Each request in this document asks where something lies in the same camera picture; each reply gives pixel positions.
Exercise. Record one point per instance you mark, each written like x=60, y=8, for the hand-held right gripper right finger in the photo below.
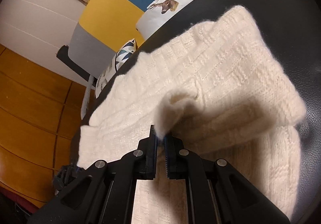
x=166, y=156

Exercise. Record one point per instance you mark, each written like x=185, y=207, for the black leather padded table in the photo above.
x=275, y=0

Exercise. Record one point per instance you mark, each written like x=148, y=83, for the small dark device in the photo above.
x=62, y=175

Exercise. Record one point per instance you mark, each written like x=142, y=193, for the geometric triangle print pillow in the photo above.
x=123, y=58

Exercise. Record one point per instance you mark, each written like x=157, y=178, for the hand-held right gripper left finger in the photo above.
x=153, y=156

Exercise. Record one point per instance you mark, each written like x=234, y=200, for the orange wooden wardrobe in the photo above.
x=30, y=113

